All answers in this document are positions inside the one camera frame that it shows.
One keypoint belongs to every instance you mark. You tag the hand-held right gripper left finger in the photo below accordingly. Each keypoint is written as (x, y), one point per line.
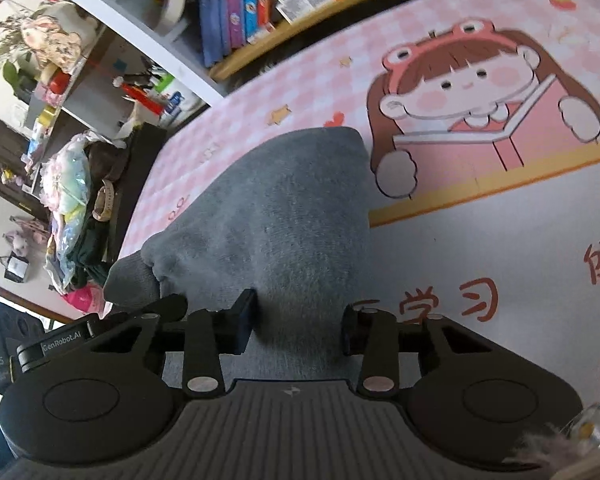
(244, 322)

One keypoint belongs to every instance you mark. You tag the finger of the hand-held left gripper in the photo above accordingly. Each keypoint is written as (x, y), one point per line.
(167, 305)

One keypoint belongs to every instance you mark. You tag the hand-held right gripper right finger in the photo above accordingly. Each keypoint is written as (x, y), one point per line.
(350, 330)

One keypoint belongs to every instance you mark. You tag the grey sweatshirt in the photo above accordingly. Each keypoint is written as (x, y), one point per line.
(280, 235)

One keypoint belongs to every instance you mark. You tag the beige wristwatch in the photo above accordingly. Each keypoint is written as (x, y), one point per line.
(102, 202)

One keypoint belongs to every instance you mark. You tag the pink cartoon desk mat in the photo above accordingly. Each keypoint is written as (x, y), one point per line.
(480, 260)

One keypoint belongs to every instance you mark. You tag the plastic bag of pastel toys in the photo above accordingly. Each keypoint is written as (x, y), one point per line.
(67, 195)

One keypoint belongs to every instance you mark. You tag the white bottle with blue label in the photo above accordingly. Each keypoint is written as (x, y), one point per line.
(177, 107)

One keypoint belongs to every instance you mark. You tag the grey fur charm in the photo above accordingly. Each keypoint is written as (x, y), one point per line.
(555, 447)

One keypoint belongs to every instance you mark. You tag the wooden bookshelf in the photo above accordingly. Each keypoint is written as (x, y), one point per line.
(260, 50)

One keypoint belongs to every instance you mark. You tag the white side shelf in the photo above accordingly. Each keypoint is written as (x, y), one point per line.
(145, 25)

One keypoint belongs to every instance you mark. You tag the cartoon figure ornament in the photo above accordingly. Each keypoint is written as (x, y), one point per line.
(52, 40)

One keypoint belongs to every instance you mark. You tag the row of shelf books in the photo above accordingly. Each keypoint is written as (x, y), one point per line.
(230, 5)

